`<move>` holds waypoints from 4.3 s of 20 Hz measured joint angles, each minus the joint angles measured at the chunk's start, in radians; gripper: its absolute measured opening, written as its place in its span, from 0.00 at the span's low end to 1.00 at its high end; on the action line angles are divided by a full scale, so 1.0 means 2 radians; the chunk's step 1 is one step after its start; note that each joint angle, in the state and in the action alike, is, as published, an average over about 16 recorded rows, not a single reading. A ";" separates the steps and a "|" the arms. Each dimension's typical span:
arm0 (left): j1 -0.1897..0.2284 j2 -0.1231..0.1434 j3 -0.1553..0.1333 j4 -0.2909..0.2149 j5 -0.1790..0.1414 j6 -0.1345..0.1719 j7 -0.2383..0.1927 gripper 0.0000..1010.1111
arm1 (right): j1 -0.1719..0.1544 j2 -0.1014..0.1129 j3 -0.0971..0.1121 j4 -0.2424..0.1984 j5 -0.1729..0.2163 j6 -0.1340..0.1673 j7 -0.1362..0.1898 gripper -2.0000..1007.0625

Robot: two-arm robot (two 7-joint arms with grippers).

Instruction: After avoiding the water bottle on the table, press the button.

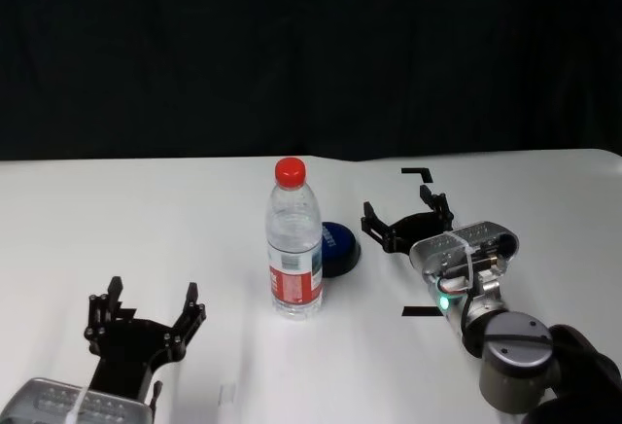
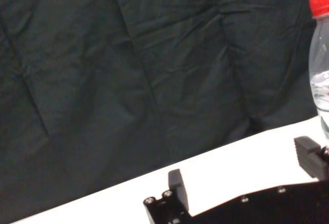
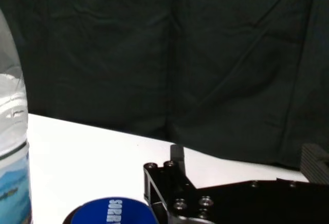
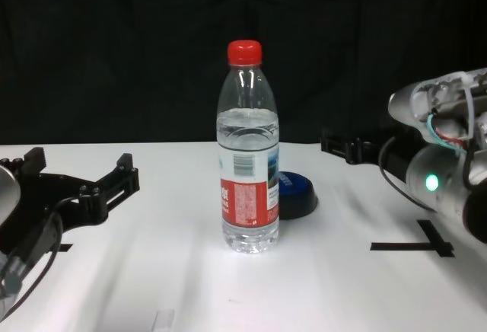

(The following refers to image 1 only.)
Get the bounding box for black curtain backdrop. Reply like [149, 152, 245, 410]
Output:
[0, 0, 622, 162]

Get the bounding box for black right camera cable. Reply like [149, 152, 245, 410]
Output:
[459, 275, 487, 347]

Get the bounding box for white left camera zip tie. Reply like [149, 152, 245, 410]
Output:
[67, 387, 91, 424]

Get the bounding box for white camera zip tie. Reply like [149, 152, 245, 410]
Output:
[449, 230, 477, 294]
[67, 387, 91, 424]

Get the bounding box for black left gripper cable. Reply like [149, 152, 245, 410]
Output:
[145, 379, 164, 415]

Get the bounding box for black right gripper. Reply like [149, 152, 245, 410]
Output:
[360, 184, 456, 254]

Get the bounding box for white right camera zip tie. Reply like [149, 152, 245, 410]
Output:
[449, 230, 477, 294]

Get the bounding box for black T-shaped tape mark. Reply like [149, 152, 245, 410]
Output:
[401, 305, 446, 319]

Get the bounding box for blue round lid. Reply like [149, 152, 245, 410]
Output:
[320, 221, 363, 279]

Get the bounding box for clear water bottle red cap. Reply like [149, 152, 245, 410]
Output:
[264, 156, 326, 322]

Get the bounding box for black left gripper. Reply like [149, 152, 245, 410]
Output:
[84, 276, 207, 402]

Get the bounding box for black L-shaped tape mark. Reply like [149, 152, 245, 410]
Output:
[400, 167, 433, 185]

